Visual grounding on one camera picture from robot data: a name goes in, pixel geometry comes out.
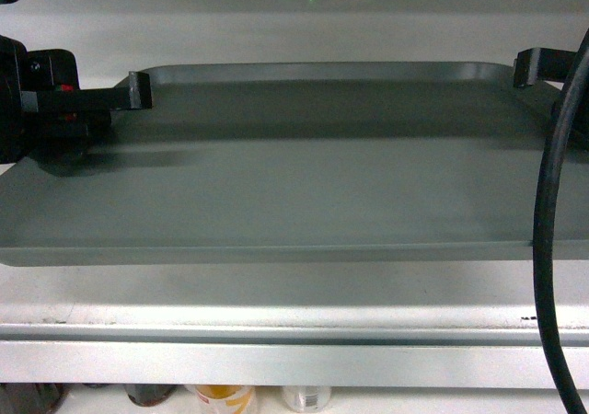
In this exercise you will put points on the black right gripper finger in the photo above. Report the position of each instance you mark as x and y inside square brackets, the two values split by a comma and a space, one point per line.
[542, 64]

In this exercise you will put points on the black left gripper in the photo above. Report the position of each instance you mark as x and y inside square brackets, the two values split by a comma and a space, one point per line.
[47, 80]

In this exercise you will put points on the grey-green serving tray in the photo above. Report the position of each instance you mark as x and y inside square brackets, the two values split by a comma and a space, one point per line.
[293, 162]

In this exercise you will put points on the dark tea bottle blue label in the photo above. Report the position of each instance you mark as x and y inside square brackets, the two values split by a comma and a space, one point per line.
[148, 395]

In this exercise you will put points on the yellow juice bottle front centre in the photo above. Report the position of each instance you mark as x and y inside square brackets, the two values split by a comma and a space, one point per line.
[225, 399]

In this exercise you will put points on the yellow juice bottle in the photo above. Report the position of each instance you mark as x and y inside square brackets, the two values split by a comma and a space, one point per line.
[225, 399]
[306, 399]

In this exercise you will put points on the yellow juice bottle front right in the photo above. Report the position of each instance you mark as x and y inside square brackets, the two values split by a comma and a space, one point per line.
[306, 399]

